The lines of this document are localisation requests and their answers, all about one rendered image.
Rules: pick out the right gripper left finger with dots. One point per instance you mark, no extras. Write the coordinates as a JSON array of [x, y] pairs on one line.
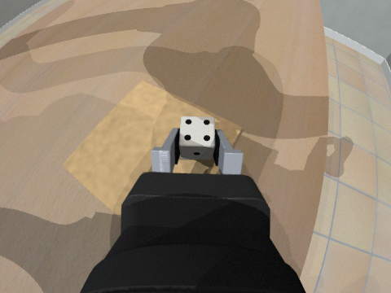
[[164, 158]]

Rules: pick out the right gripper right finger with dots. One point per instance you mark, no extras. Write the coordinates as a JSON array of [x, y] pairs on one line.
[[228, 160]]

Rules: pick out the white die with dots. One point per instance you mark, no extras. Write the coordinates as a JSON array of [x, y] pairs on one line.
[[197, 137]]

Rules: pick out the tan mat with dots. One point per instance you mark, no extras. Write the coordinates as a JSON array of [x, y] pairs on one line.
[[117, 151]]

